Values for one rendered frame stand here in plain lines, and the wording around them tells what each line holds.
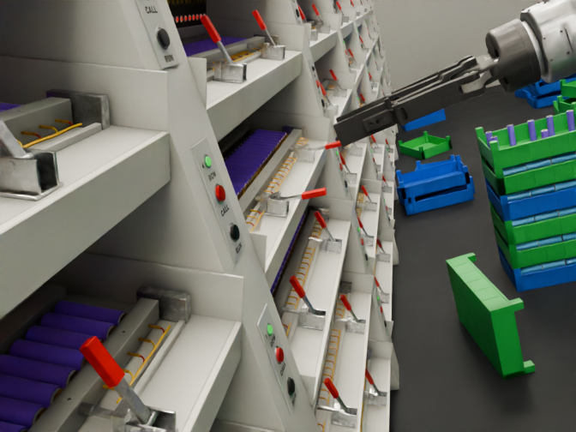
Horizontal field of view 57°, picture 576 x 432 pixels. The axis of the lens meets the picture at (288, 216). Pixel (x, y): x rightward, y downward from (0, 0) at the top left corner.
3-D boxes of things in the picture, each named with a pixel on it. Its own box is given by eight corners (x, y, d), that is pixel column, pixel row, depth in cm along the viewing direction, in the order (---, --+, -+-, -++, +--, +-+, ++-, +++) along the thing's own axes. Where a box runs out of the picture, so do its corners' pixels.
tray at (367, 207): (378, 205, 192) (383, 170, 187) (370, 290, 138) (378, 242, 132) (323, 198, 195) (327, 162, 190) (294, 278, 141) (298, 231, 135)
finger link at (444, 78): (483, 87, 62) (488, 88, 60) (395, 129, 63) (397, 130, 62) (472, 57, 61) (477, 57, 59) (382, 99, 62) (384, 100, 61)
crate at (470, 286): (504, 381, 128) (536, 371, 128) (489, 310, 122) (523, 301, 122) (459, 319, 157) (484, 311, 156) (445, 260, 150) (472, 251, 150)
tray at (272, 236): (326, 160, 117) (330, 117, 113) (262, 308, 62) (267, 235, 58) (238, 150, 120) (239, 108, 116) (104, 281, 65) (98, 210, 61)
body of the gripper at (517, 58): (511, 16, 63) (435, 51, 65) (529, 18, 55) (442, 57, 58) (531, 75, 65) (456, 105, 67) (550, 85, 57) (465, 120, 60)
